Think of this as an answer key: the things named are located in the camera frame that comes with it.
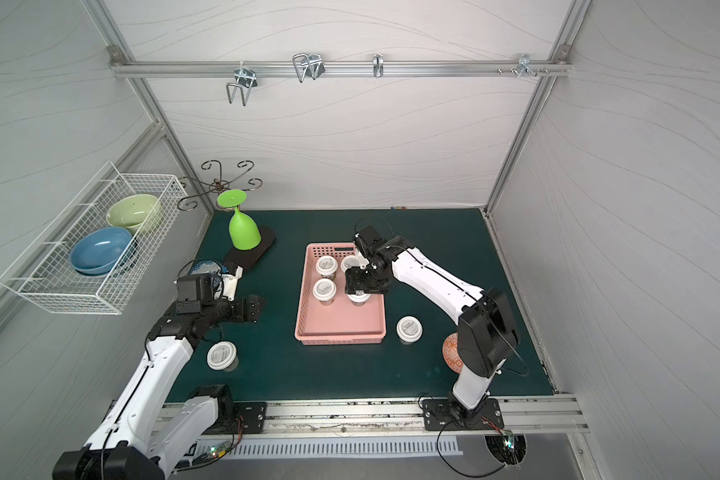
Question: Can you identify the green yogurt cup white lid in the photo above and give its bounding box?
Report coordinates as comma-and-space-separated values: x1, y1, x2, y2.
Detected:
315, 255, 339, 280

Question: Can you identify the pink plastic basket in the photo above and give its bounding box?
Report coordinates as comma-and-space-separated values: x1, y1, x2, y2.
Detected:
294, 242, 386, 346

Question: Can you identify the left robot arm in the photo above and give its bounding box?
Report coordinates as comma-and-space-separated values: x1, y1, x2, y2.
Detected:
52, 269, 263, 479

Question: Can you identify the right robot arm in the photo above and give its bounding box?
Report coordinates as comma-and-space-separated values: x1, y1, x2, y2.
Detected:
345, 226, 520, 418

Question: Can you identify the dark cup holder stand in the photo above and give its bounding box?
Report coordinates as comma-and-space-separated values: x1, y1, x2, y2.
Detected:
176, 159, 276, 271

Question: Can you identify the blue white floral bowl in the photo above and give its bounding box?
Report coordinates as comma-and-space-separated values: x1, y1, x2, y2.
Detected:
188, 259, 228, 275

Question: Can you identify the green plastic goblet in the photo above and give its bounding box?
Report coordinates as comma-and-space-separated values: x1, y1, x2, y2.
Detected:
217, 189, 261, 251

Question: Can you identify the light green bowl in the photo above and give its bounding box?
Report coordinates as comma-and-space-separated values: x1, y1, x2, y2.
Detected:
105, 194, 163, 236

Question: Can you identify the white vent strip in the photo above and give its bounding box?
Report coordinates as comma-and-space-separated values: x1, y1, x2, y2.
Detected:
222, 434, 463, 460

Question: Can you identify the small metal hook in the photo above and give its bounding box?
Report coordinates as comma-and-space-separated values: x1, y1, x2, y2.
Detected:
372, 54, 384, 78

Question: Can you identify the metal double hook middle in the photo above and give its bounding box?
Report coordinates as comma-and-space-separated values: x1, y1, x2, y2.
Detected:
292, 53, 325, 83

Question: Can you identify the metal double hook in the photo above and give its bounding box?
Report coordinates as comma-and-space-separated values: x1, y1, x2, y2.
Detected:
225, 67, 258, 106
292, 53, 325, 83

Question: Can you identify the metal double hook left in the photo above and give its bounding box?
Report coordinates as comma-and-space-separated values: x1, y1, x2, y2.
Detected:
225, 67, 258, 106

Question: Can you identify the metal hook right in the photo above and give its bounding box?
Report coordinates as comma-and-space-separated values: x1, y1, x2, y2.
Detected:
496, 54, 549, 78

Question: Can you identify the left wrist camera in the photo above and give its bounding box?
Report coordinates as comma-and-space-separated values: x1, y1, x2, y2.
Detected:
219, 266, 243, 301

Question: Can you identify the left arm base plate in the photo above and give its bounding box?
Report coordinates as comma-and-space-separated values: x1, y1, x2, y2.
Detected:
207, 402, 267, 435

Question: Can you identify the cable bundle left base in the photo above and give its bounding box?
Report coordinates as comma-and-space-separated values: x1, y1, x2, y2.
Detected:
175, 415, 244, 473

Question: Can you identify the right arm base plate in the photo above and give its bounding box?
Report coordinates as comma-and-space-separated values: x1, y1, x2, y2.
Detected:
417, 396, 505, 432

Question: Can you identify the white wire wall basket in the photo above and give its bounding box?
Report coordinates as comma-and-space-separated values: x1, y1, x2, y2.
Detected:
0, 163, 186, 315

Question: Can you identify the black cable right base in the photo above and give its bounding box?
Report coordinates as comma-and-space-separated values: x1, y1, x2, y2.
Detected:
435, 419, 528, 479

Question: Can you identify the aluminium front rail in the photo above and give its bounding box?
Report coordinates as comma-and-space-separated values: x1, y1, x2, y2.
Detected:
243, 394, 590, 440

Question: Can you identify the aluminium rail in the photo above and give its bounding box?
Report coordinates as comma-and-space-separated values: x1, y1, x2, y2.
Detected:
243, 394, 590, 440
111, 54, 573, 80

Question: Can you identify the aluminium top rail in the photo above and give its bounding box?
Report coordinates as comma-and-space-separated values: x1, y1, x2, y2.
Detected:
111, 54, 573, 80

